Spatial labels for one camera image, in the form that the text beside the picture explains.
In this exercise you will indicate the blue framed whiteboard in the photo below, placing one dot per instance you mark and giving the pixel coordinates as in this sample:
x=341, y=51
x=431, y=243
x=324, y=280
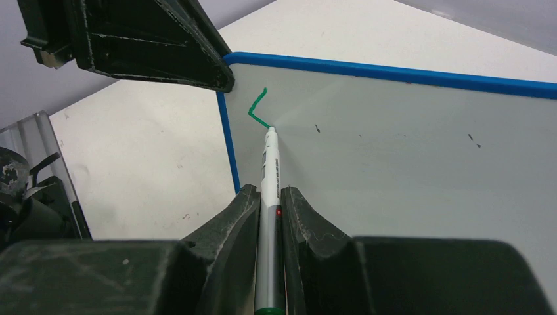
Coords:
x=391, y=151

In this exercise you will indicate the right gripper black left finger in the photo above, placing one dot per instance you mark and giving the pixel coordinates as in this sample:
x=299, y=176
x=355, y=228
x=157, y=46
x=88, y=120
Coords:
x=210, y=271

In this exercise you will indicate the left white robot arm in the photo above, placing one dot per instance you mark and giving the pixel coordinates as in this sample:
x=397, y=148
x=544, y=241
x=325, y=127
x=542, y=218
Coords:
x=38, y=200

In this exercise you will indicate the green capped marker pen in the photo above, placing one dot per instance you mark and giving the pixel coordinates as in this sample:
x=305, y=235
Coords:
x=270, y=295

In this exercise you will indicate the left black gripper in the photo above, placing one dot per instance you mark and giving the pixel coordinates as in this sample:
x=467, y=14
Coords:
x=167, y=41

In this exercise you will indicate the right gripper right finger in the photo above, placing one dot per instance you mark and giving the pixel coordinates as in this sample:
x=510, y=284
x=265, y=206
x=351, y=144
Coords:
x=330, y=272

